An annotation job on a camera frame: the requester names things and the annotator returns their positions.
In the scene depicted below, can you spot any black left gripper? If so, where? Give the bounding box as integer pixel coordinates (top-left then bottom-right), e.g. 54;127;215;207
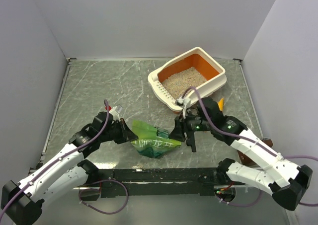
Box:
100;117;138;144

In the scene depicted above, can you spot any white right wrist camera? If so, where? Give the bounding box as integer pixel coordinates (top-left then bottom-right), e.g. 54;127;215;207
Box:
175;97;191;119

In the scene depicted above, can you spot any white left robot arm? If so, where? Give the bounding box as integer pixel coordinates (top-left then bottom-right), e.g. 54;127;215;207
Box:
0;110;138;225

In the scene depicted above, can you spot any green litter bag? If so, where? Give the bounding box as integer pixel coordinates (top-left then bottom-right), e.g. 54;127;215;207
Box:
131;120;181;158

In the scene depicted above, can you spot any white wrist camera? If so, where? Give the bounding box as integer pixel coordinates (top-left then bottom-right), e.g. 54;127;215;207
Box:
175;97;191;119
105;105;123;121

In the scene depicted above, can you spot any yellow plastic scoop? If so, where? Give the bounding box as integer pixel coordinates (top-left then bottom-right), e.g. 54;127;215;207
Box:
218;97;224;111

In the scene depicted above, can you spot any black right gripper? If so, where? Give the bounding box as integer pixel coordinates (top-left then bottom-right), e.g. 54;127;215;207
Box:
168;108;213;143

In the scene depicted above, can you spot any black bag clip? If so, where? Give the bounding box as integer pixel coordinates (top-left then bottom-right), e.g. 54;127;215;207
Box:
186;132;197;152

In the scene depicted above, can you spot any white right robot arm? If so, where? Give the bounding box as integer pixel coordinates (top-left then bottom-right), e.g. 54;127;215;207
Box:
169;97;313;211

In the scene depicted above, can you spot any brown wooden block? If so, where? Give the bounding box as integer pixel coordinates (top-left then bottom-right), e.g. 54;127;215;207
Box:
237;138;273;167

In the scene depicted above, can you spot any white orange litter box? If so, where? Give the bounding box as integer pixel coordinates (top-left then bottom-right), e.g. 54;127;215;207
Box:
148;47;227;112

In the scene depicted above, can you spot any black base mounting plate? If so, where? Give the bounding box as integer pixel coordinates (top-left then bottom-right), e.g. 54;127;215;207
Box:
94;167;231;196

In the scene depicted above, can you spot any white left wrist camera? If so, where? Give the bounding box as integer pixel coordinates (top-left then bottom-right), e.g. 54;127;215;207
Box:
105;105;123;121

